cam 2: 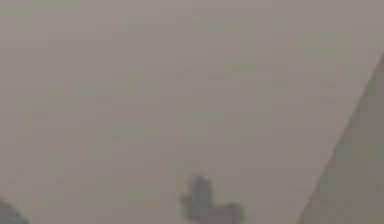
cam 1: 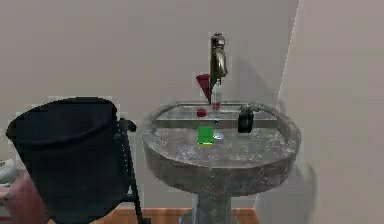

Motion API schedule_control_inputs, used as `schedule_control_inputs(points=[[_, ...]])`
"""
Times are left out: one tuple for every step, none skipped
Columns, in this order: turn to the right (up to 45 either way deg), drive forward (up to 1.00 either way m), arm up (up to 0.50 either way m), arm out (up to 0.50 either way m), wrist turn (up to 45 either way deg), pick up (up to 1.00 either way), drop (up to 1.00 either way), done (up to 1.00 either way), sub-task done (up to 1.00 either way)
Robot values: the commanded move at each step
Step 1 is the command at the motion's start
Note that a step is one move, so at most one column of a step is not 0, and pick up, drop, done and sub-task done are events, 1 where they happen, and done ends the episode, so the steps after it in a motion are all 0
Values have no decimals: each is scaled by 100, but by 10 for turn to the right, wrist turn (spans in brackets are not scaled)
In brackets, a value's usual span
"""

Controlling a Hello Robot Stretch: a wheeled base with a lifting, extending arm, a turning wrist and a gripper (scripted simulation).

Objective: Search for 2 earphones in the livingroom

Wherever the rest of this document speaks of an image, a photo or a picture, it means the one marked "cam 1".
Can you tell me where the green soap bar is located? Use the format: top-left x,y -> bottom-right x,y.
197,124 -> 215,146

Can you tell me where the clear bottle red liquid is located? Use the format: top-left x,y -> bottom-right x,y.
210,78 -> 224,112

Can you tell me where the dark red triangular cloth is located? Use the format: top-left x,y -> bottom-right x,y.
195,73 -> 212,104

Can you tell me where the black soap dispenser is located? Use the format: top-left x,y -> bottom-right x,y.
237,104 -> 256,134

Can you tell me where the bronze sink faucet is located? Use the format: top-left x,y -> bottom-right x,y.
208,31 -> 229,105

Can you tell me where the black round bin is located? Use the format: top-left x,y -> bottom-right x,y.
5,96 -> 152,224

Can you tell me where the white round object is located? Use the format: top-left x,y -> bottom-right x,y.
0,158 -> 18,185

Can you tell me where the pink rounded object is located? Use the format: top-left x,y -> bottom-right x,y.
0,171 -> 52,224

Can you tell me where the grey stone pedestal sink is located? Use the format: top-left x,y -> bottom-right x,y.
141,101 -> 302,224

